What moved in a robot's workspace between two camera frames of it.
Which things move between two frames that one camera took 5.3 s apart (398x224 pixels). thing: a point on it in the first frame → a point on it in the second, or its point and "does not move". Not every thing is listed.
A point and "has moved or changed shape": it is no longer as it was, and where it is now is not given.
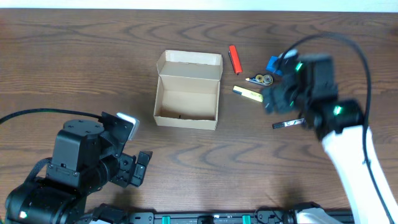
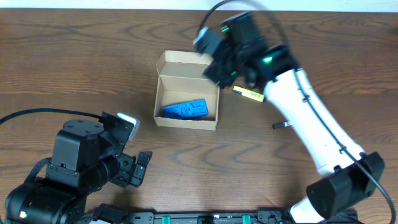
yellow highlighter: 249,93 does not move
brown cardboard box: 188,90 does not move
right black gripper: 285,94 → 222,66
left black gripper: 127,170 does not move
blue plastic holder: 270,66 has moved or changed shape
